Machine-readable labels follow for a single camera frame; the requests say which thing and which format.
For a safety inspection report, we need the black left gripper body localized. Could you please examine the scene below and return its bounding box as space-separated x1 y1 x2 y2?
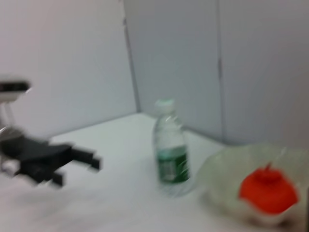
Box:
0 136 74 186

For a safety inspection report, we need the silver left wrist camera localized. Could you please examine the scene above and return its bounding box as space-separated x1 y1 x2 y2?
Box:
0 81 31 128

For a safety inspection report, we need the orange fruit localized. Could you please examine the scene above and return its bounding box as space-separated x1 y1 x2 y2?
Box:
238 163 300 215

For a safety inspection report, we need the green glass fruit bowl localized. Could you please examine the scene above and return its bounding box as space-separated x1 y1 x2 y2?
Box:
197 142 309 226

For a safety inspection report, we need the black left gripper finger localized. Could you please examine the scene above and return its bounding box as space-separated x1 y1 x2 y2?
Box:
70 146 102 173
33 169 68 187

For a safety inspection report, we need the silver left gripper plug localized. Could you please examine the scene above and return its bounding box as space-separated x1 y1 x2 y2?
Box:
0 159 19 176

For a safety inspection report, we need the clear water bottle green label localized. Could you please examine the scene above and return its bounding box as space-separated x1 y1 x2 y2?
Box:
153 98 192 198

